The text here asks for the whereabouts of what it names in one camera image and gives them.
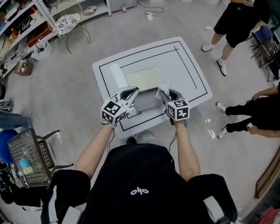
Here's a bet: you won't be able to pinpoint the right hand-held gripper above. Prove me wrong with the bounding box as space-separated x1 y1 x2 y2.
158 89 190 122

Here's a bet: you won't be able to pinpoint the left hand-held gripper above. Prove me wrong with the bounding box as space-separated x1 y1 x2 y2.
100 85 140 126

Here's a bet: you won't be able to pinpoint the clear plastic bag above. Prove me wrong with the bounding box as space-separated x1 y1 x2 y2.
154 83 172 100

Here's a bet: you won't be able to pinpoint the small grey drawer box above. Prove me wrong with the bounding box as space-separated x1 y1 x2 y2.
125 66 168 113

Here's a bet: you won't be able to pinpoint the person's right forearm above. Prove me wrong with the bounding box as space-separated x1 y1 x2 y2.
173 120 201 182

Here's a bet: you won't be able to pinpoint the person's left forearm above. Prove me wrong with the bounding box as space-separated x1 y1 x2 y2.
74 124 115 180

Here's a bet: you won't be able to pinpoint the white table with black lines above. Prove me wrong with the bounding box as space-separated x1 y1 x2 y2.
92 36 213 140

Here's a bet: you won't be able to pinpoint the person's grey trouser leg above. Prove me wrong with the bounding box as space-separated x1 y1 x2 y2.
135 130 156 145

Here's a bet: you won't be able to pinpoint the white rounded shelf item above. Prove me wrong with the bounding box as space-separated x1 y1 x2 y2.
83 5 98 15

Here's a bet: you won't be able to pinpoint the floral round stool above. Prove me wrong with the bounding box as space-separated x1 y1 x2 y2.
48 0 92 55

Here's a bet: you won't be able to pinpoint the person's black shirt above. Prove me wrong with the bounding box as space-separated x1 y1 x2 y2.
40 143 238 224

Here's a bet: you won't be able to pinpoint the white plastic basket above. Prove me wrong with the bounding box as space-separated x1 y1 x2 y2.
31 39 52 61

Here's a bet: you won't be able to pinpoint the small white shelving unit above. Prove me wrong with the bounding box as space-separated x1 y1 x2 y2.
28 0 113 24

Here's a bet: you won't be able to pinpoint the black chairs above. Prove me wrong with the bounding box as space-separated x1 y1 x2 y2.
249 25 280 83

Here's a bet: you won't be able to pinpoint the teal item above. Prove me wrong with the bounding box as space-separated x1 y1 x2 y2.
19 158 31 170

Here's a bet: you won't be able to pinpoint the large white shelving unit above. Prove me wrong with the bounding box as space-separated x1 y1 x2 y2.
0 0 61 79

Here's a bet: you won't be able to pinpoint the black and white remote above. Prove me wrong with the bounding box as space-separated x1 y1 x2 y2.
20 175 30 189

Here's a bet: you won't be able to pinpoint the blue round seat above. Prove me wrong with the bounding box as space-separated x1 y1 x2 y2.
0 129 19 165

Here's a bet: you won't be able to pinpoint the red cloth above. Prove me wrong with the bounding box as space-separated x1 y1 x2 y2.
258 206 280 222

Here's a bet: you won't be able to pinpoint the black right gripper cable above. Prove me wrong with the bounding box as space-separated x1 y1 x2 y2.
168 119 189 154

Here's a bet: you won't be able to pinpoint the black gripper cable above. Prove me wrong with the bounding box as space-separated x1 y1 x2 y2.
106 129 116 153
168 119 189 154

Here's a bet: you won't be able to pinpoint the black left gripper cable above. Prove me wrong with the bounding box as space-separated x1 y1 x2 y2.
106 129 116 153

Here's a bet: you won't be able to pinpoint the wooden frame board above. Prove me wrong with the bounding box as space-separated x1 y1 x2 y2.
254 143 280 199

